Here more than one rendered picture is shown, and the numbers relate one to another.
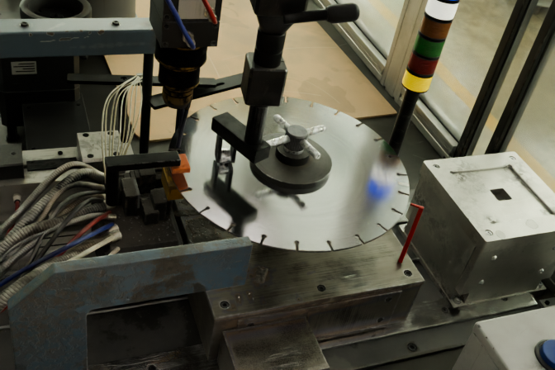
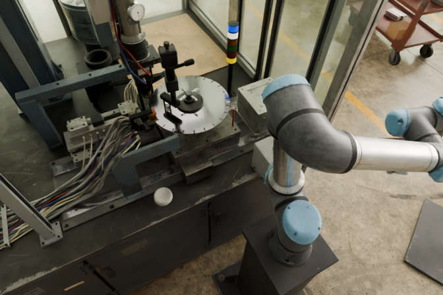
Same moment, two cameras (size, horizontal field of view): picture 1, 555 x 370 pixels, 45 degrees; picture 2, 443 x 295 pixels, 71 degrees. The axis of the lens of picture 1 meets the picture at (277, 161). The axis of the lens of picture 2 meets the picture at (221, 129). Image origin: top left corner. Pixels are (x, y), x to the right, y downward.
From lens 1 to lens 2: 0.41 m
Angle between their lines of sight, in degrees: 13
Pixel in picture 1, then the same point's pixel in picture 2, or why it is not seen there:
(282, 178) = (187, 109)
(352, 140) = (209, 88)
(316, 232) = (200, 126)
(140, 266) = (146, 150)
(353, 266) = (217, 131)
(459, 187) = (250, 96)
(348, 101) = (214, 62)
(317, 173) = (198, 105)
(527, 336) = (270, 144)
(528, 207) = not seen: hidden behind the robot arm
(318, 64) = (202, 47)
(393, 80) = not seen: hidden behind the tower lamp
